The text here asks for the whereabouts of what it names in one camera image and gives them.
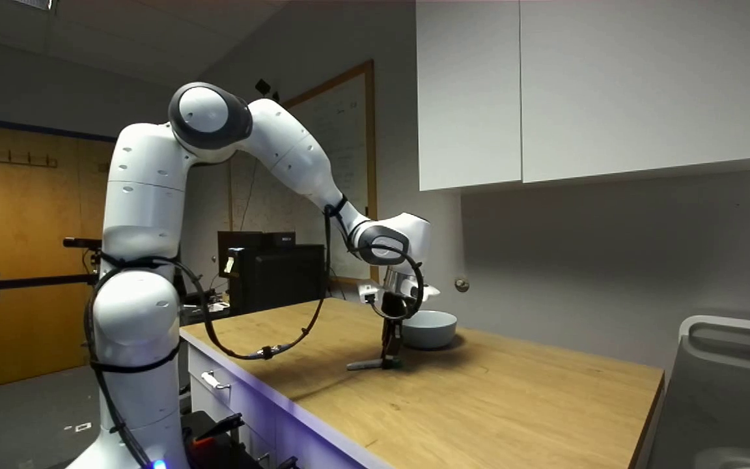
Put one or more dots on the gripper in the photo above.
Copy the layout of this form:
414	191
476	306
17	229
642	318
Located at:
392	306

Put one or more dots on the grey black marker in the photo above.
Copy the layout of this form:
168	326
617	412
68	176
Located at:
365	365

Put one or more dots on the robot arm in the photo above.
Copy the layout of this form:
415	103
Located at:
140	215

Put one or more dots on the light grey bowl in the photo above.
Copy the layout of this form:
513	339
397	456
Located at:
430	331

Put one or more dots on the black computer case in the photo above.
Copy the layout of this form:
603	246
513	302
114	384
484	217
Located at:
277	277

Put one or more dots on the white drawer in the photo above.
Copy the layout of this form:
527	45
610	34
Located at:
245	404

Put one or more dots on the wood-framed whiteboard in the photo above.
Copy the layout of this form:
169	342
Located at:
349	130

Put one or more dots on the narrow white cabinet door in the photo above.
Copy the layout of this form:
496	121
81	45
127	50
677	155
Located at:
469	91

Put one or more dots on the stainless steel sink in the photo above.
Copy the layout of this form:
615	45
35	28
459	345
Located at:
726	397

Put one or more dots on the wide white cabinet door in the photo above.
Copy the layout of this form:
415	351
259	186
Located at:
661	78

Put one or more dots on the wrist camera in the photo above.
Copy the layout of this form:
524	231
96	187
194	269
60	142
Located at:
370	292

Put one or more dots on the round metal wall fitting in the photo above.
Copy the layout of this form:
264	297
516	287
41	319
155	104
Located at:
461	284

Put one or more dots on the small black wall device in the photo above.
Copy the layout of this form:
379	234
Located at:
263	86

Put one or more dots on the white wall cabinet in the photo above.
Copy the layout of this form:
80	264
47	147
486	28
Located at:
609	85

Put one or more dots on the camera on mount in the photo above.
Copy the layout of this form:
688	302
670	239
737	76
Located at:
36	281

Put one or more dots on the coat hook rail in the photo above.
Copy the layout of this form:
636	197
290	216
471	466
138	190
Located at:
17	159

